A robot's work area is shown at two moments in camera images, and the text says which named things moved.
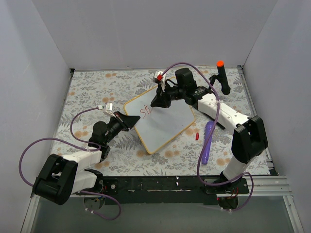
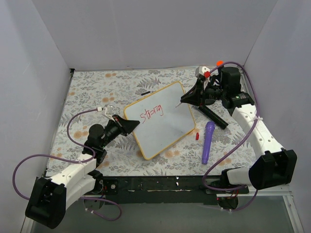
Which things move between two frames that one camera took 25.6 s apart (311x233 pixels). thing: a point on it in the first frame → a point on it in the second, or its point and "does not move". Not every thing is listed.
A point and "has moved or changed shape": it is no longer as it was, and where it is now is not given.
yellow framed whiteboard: x=158 y=125 has moved or changed shape
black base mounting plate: x=167 y=190 does not move
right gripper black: x=164 y=92 → x=200 y=92
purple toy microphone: x=208 y=131 does not move
